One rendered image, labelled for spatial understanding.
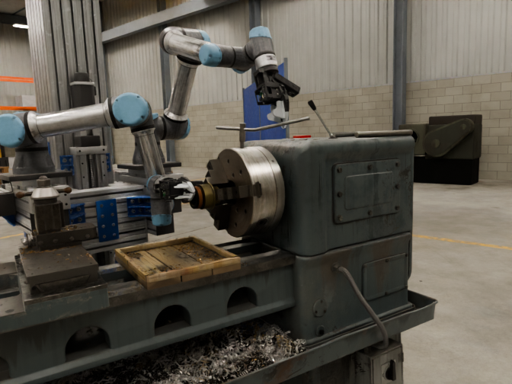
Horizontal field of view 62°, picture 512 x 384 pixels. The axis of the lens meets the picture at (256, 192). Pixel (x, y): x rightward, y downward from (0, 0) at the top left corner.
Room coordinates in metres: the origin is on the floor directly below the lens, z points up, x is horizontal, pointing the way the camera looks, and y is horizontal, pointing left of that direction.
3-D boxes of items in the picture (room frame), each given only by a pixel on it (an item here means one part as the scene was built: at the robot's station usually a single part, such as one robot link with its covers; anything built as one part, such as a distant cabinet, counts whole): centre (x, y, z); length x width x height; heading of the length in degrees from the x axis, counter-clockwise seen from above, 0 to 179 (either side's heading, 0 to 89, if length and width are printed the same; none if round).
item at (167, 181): (1.47, 0.30, 1.10); 0.12 x 0.09 x 0.08; 30
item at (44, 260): (1.18, 0.59, 0.95); 0.43 x 0.17 x 0.05; 32
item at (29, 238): (1.25, 0.60, 0.99); 0.20 x 0.10 x 0.05; 122
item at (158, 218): (1.62, 0.37, 1.00); 0.11 x 0.08 x 0.11; 7
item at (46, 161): (1.68, 0.88, 1.21); 0.15 x 0.15 x 0.10
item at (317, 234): (1.72, -0.28, 1.06); 0.59 x 0.48 x 0.39; 122
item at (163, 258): (1.35, 0.28, 0.89); 0.36 x 0.30 x 0.04; 32
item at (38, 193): (1.23, 0.62, 1.13); 0.08 x 0.08 x 0.03
